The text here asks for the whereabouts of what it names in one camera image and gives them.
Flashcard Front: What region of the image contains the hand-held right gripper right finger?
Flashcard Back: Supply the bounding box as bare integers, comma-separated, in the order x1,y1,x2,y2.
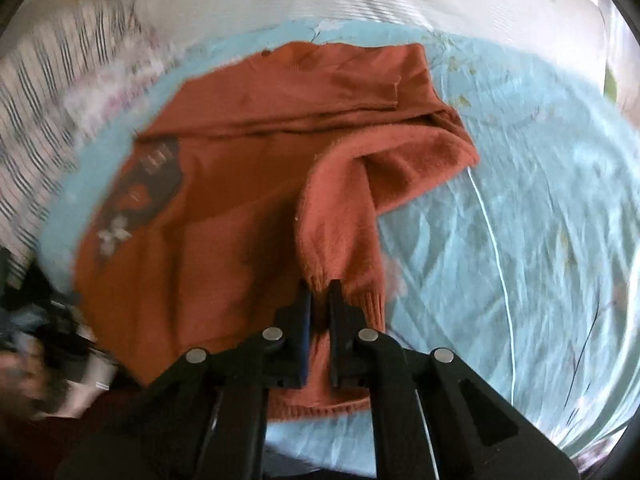
327,279,581,480

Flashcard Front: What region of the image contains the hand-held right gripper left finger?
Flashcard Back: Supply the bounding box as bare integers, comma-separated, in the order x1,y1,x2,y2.
56,278,314,480

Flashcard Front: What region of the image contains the orange knitted sweater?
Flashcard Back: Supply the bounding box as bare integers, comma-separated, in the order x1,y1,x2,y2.
74,42,482,423

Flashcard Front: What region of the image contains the light blue bed sheet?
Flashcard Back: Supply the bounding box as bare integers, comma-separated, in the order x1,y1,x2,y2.
39,19,640,479

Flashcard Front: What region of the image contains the black white striped cloth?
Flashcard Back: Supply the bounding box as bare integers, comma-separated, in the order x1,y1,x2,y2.
0,0,151,281

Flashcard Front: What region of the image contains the floral white cloth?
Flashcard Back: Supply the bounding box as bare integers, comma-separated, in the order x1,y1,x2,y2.
60,25,176,171

